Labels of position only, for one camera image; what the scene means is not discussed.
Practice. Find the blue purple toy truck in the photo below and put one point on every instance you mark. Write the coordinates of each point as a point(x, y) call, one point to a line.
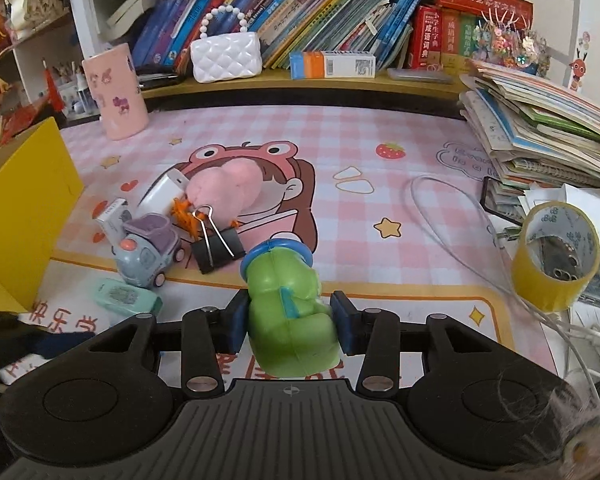
point(147, 250)

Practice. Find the stack of books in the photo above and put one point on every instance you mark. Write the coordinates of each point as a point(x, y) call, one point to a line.
point(540, 120)

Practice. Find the reindeer wall sticker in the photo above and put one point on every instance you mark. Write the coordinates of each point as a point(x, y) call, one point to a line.
point(577, 67)

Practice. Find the black phone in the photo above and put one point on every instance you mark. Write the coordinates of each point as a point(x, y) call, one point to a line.
point(500, 205)

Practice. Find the pink plush toy orange feet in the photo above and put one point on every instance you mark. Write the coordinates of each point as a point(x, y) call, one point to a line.
point(225, 187)

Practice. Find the small white box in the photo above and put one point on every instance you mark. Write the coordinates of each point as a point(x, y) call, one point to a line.
point(111, 217)

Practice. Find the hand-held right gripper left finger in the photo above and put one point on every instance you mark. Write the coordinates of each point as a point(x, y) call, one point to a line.
point(237, 322)

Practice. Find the yellow tape roll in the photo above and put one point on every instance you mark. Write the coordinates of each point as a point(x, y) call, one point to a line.
point(550, 280)

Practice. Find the yellow cardboard box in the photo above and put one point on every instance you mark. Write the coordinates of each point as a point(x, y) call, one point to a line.
point(10, 220)

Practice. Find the black binder clip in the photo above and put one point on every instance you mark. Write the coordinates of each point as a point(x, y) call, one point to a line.
point(217, 250)

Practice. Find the dark blue cloth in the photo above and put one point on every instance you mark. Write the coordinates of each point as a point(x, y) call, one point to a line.
point(50, 347)

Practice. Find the grey flat case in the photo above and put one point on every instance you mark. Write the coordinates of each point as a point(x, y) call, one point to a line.
point(420, 76)

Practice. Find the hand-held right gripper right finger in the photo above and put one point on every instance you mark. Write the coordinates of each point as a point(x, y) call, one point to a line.
point(344, 325)

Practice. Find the pink checked desk mat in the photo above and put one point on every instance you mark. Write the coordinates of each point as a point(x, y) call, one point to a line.
point(380, 125)

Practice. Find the row of blue books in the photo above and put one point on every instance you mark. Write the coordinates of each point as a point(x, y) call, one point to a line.
point(280, 20)

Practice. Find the grey furry cloth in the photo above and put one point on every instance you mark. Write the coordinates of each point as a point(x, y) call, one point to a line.
point(570, 430)

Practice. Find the wooden bookshelf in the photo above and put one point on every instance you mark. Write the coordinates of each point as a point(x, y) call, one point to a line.
point(300, 89)

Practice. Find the green plastic toy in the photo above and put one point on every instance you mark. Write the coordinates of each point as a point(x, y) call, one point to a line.
point(285, 320)

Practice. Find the white charger plug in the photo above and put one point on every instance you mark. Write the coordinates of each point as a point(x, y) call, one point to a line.
point(162, 190)

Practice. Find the white pencil cups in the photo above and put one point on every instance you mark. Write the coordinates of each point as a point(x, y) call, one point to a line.
point(70, 87)

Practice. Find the orange blue white carton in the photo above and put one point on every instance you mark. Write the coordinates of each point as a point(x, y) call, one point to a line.
point(330, 65)

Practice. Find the red dictionary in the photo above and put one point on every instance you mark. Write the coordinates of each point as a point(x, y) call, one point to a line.
point(427, 37)

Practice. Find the sparkly hair ornament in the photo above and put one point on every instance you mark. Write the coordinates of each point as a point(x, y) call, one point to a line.
point(510, 40)

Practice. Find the pink carton box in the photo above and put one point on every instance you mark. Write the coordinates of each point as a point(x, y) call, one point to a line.
point(115, 95)

